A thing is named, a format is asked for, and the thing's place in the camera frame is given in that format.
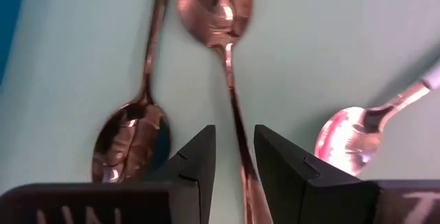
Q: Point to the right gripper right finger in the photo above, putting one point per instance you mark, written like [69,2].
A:
[302,189]

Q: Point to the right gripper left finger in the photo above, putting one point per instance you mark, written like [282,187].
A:
[196,169]

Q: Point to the dark metal spoon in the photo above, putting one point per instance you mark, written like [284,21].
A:
[213,18]
[130,141]

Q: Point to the green table mat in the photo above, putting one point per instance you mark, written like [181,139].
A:
[292,45]

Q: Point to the blue plastic bin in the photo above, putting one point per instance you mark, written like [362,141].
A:
[8,11]

